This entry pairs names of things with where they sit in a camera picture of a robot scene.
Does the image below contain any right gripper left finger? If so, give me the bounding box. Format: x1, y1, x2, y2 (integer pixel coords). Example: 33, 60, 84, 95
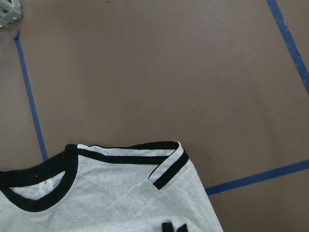
162, 222, 174, 232

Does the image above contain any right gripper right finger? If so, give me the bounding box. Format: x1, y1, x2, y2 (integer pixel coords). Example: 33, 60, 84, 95
176, 224, 188, 232

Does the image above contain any grey cartoon print t-shirt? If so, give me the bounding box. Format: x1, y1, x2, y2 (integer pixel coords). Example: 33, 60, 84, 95
0, 141, 223, 232

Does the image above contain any aluminium frame post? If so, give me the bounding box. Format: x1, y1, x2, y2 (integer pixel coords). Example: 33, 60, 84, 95
0, 0, 23, 29

